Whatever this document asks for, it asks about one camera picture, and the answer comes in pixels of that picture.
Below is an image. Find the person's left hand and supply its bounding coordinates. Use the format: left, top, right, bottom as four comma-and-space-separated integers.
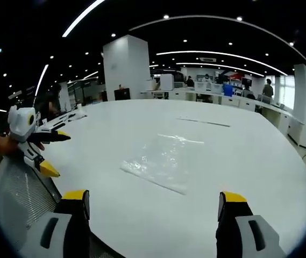
0, 135, 46, 156

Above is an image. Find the clear plastic resealable bag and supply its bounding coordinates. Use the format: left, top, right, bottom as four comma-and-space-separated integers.
119, 133, 205, 196

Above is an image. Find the crumpled clear plastic bag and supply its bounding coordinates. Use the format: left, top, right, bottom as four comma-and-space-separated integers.
68, 110, 88, 123

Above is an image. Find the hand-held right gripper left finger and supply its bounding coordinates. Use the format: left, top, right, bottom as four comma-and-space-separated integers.
20, 189, 91, 258

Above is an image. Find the blue bin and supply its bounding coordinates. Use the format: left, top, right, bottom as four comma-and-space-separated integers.
222, 82, 234, 97

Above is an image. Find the white square pillar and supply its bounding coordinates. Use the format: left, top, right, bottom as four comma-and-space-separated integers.
103, 34, 151, 102

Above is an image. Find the black box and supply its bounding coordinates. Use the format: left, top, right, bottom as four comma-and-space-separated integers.
113, 88, 132, 101

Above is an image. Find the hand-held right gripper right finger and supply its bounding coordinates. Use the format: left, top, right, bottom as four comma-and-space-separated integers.
216, 191, 287, 258

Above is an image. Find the white cabinet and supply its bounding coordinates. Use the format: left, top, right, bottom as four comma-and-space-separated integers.
160, 74, 175, 90

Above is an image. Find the grey mesh office chair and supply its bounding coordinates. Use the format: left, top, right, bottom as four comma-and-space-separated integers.
0, 154, 62, 244

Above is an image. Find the long white workbench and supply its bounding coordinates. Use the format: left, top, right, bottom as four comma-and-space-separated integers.
140, 88, 305, 147

